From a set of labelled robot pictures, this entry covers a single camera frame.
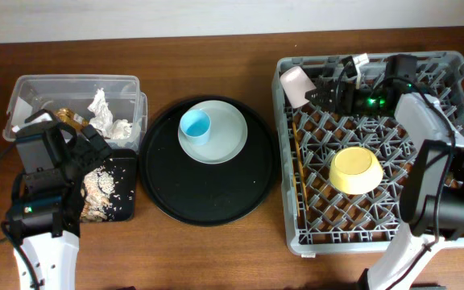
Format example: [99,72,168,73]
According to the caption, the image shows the food scraps pile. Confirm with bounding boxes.
[78,157,131,222]

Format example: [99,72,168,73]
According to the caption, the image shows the blue cup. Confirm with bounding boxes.
[180,110,211,146]

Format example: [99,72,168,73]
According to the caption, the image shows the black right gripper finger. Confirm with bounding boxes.
[304,85,336,111]
[316,65,336,87]

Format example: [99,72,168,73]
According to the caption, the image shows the grey dishwasher rack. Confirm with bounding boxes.
[271,51,464,258]

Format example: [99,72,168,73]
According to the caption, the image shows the round black tray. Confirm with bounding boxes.
[139,95,280,226]

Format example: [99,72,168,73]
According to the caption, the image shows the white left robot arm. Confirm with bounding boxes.
[1,110,113,289]

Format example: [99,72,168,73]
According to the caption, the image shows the yellow bowl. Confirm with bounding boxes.
[329,147,383,195]

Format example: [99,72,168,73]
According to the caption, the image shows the gold snack wrapper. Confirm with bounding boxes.
[55,108,89,131]

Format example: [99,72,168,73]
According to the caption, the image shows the clear plastic waste bin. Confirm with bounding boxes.
[2,74,147,151]

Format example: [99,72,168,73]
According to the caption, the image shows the wooden chopstick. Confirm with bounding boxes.
[292,121,309,211]
[292,173,300,218]

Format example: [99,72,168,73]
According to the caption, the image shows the crumpled white paper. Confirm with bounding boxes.
[87,89,113,138]

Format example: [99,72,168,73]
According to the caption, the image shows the grey plate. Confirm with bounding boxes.
[178,100,248,164]

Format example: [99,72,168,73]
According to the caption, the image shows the rectangular black tray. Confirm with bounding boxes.
[77,148,139,223]

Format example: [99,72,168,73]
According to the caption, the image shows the white tissue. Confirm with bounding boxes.
[109,119,133,139]

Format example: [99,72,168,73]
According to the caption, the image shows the pink cup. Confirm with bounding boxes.
[280,66,316,109]

